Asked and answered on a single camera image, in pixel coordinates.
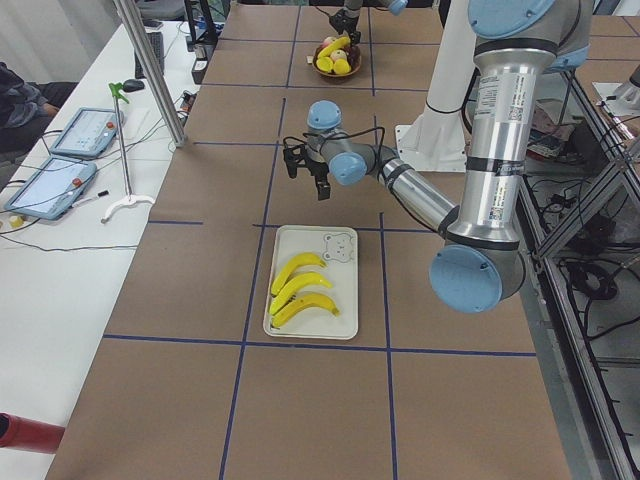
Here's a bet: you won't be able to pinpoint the brown wicker basket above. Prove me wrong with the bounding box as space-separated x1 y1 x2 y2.
311 46 362 78

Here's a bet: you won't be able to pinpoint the yellow tape roll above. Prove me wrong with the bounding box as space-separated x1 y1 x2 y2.
9 215 25 229

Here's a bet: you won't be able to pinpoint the white bear print tray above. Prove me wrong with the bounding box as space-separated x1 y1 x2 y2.
263 225 359 340

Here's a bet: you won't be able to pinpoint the seated person dark clothes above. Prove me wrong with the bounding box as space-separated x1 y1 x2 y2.
1 62 77 154

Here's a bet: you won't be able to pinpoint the green tipped reacher grabber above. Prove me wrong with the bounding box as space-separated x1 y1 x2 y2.
101 83 155 224

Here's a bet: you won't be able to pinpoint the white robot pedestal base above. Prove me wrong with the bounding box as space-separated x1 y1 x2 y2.
396 0 476 172

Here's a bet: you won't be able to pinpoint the pink white plastic apple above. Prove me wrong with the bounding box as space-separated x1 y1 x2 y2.
321 36 337 48

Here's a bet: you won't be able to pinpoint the red fire extinguisher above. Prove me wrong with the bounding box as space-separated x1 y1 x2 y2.
1 413 65 454

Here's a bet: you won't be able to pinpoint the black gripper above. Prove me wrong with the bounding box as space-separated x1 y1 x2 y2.
329 9 361 45
304 140 331 201

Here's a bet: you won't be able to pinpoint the wrist black camera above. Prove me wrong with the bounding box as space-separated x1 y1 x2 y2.
282 136 306 179

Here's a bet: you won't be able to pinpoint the far teach pendant tablet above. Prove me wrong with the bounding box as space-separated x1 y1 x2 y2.
49 107 117 160

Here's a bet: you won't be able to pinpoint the orange relay module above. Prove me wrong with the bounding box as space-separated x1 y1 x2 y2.
180 91 197 113

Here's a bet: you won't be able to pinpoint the yellow plastic banana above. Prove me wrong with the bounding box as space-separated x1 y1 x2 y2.
270 252 326 296
271 293 340 329
317 36 351 57
269 272 333 315

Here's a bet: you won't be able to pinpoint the black keyboard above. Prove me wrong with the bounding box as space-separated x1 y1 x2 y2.
134 32 165 80

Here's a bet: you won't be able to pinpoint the yellow plastic starfruit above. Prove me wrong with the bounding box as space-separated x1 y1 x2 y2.
315 57 334 75

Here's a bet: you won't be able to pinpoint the teach pendant tablet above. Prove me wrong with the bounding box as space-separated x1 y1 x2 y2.
4 155 97 220
49 107 117 160

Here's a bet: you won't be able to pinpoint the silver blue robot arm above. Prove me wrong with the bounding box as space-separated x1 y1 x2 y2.
328 0 408 45
303 1 593 313

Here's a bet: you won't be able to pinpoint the near teach pendant tablet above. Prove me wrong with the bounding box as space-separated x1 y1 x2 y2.
4 155 97 220

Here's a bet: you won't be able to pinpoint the dark red plastic fruit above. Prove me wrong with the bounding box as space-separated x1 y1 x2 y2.
345 45 360 65

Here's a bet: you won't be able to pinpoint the black computer mouse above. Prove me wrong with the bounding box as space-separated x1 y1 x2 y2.
122 79 145 93

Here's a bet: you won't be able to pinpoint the aluminium frame post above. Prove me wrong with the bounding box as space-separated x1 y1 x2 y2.
113 0 187 148

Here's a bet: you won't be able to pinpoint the yellow plastic lemon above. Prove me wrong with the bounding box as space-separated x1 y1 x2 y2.
332 59 352 76

